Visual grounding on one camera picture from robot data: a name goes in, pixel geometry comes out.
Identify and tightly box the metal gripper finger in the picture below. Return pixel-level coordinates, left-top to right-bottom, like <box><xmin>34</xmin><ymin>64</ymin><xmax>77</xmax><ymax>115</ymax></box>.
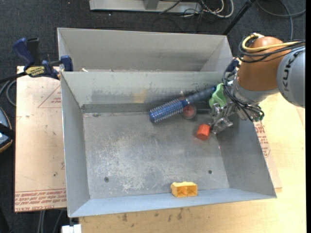
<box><xmin>211</xmin><ymin>120</ymin><xmax>234</xmax><ymax>134</ymax></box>
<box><xmin>208</xmin><ymin>116</ymin><xmax>225</xmax><ymax>129</ymax></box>

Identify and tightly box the orange block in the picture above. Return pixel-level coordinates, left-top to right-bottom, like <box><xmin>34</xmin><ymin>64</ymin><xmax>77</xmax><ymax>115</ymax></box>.
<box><xmin>196</xmin><ymin>123</ymin><xmax>211</xmax><ymax>141</ymax></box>

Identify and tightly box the light green plastic piece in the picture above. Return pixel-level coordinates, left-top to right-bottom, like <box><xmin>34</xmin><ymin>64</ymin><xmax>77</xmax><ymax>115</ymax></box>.
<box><xmin>209</xmin><ymin>83</ymin><xmax>226</xmax><ymax>108</ymax></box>

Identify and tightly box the blue hairbrush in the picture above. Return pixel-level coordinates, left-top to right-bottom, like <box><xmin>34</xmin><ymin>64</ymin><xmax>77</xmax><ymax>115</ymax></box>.
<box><xmin>148</xmin><ymin>86</ymin><xmax>217</xmax><ymax>124</ymax></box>

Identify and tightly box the yellow block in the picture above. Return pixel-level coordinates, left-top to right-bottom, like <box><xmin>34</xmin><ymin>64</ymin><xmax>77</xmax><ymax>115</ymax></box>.
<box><xmin>170</xmin><ymin>181</ymin><xmax>198</xmax><ymax>198</ymax></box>

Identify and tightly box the grey metal bin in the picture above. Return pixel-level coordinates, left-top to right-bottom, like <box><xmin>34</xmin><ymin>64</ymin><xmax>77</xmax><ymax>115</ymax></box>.
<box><xmin>57</xmin><ymin>27</ymin><xmax>277</xmax><ymax>218</ymax></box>

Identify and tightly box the brown cardboard board red print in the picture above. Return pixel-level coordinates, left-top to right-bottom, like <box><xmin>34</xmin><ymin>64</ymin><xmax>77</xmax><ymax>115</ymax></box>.
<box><xmin>14</xmin><ymin>66</ymin><xmax>284</xmax><ymax>213</ymax></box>

